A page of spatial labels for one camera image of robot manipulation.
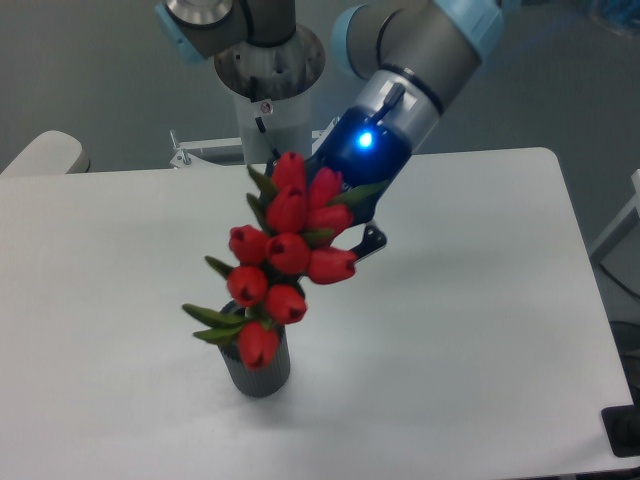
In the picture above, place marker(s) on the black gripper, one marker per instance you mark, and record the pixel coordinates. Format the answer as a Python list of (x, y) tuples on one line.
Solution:
[(339, 186)]

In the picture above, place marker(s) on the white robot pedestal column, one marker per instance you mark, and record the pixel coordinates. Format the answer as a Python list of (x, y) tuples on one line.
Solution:
[(272, 90)]

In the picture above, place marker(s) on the red tulip bouquet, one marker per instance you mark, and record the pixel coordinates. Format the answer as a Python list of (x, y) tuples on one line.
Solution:
[(265, 283)]

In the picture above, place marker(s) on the black device at table edge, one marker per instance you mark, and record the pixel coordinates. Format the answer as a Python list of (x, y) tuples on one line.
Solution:
[(622, 428)]

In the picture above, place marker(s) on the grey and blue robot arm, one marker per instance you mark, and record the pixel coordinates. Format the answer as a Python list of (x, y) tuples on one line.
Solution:
[(413, 56)]

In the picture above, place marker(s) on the white chair armrest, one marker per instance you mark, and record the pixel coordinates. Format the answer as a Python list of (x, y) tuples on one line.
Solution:
[(50, 153)]

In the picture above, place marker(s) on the white furniture at right edge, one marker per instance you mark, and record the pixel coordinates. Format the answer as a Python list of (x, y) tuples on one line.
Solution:
[(618, 228)]

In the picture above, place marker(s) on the dark grey ribbed vase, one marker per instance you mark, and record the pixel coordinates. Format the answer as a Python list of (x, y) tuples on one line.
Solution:
[(260, 370)]

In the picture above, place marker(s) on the white metal base bracket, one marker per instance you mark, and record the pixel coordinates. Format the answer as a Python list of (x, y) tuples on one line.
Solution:
[(222, 152)]

